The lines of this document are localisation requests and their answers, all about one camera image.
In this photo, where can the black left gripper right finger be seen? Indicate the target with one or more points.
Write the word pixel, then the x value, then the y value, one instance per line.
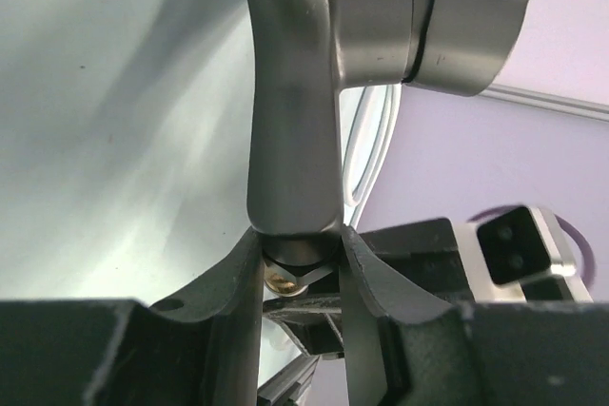
pixel 405 346

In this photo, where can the dark grey faucet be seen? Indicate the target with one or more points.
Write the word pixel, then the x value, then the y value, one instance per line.
pixel 306 53

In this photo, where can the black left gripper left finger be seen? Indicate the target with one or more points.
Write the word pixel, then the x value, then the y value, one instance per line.
pixel 198 346

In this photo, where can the right aluminium corner post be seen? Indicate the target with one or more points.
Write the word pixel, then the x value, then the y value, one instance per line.
pixel 550 102

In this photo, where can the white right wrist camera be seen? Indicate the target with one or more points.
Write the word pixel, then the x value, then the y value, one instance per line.
pixel 517 253

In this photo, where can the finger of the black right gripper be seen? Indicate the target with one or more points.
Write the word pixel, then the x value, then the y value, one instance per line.
pixel 304 315

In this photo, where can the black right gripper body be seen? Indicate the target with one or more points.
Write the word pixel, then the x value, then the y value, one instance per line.
pixel 425 252

